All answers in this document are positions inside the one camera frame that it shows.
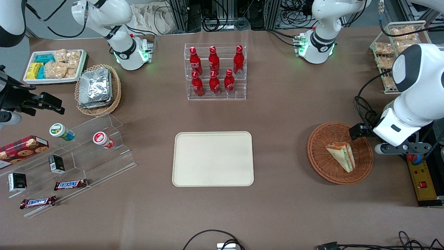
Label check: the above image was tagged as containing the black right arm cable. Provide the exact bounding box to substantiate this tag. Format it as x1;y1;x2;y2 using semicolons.
25;0;89;39

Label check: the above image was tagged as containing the yellow emergency stop box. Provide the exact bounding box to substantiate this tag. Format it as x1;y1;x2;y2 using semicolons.
407;153;438;202

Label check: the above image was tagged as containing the silver foil pouch stack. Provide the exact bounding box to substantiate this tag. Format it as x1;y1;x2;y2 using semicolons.
78;67;113;109

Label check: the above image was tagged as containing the beige cloth bag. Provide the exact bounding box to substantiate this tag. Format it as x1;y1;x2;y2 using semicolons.
130;2;177;35

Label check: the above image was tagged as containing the black cable with connector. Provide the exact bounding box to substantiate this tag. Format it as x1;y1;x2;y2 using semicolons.
316;231;444;250

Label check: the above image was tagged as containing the brown round wicker basket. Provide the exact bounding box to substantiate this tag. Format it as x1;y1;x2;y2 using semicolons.
307;122;374;185

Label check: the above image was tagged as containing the red plaid cookie box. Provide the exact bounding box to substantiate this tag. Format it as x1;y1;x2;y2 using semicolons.
0;135;49;169

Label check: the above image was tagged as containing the beige plastic serving tray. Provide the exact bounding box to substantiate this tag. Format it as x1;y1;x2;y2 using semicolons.
172;131;255;187

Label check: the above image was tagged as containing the red cola bottle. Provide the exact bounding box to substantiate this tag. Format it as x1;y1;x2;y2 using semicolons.
209;70;221;96
233;45;245;75
191;71;204;97
208;45;220;75
224;69;236;95
189;47;203;76

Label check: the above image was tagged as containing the yellow snack pack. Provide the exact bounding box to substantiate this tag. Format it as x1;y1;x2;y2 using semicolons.
26;62;44;80

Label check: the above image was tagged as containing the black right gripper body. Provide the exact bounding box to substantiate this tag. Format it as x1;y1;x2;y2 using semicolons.
0;65;37;117

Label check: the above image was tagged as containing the small black carton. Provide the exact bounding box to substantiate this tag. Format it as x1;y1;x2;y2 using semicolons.
8;173;27;192
48;155;66;174

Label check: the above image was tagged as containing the tan oval wicker basket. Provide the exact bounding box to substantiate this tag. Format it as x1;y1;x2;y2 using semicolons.
75;64;122;116

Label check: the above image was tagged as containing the clear acrylic bottle rack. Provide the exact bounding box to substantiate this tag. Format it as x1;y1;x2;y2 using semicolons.
184;43;247;101

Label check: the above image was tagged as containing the red lid snack cup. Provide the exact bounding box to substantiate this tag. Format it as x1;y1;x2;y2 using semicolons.
93;131;115;149

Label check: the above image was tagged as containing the aluminium frame post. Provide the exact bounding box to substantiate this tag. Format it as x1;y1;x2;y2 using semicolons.
166;0;189;33
265;0;281;30

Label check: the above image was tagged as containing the green lid snack cup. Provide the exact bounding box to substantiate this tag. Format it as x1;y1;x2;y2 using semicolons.
49;123;75;141

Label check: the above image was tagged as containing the white wire shelf rack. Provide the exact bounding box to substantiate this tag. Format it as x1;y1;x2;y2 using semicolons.
369;20;432;95

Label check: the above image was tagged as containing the brown snickers bar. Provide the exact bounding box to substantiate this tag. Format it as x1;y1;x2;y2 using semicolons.
20;195;57;209
54;179;88;191

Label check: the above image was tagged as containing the clear acrylic step display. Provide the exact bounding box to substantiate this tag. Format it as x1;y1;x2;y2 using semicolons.
0;113;137;218

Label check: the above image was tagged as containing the triangle sandwich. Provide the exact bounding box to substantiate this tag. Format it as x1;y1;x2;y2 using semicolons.
325;142;356;173

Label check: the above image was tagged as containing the black looped cable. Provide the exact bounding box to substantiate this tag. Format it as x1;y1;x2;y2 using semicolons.
183;230;245;250

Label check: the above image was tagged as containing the white rectangular snack tray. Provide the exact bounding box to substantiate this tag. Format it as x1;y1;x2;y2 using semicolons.
23;49;87;85

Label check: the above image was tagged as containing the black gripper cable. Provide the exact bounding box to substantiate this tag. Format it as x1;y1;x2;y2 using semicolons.
355;69;393;126

